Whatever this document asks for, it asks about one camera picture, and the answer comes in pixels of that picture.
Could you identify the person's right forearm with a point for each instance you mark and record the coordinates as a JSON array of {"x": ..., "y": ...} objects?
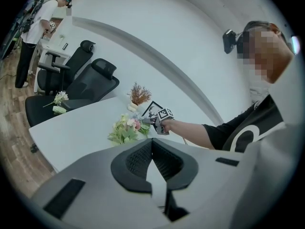
[{"x": 188, "y": 132}]

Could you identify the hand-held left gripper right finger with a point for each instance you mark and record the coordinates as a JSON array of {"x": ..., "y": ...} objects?
[{"x": 209, "y": 170}]

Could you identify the black mesh office chair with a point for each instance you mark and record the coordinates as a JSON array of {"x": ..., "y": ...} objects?
[
  {"x": 78, "y": 58},
  {"x": 95, "y": 85}
]

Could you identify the white side desk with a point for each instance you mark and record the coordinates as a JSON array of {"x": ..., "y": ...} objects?
[{"x": 51, "y": 50}]

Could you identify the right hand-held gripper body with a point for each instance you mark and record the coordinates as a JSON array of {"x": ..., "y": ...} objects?
[{"x": 164, "y": 114}]

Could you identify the pink flower bouquet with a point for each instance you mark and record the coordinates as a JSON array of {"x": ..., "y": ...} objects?
[{"x": 124, "y": 130}]

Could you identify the white flower bunch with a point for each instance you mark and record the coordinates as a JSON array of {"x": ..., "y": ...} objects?
[{"x": 60, "y": 96}]

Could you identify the dried orange plant white pot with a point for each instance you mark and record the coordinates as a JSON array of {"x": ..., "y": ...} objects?
[{"x": 139, "y": 95}]

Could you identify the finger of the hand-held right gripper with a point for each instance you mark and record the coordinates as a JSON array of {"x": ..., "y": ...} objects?
[{"x": 149, "y": 120}]

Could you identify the person's black shirt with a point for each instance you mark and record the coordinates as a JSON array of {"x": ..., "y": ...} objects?
[{"x": 257, "y": 125}]

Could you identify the black head camera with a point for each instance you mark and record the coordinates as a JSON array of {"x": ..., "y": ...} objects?
[{"x": 228, "y": 40}]

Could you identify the person's head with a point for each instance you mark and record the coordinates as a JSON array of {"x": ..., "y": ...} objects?
[{"x": 264, "y": 54}]

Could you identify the black framed deer picture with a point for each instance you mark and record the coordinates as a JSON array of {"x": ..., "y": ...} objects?
[{"x": 151, "y": 110}]

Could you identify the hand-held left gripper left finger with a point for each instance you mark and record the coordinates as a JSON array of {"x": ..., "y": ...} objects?
[{"x": 95, "y": 175}]

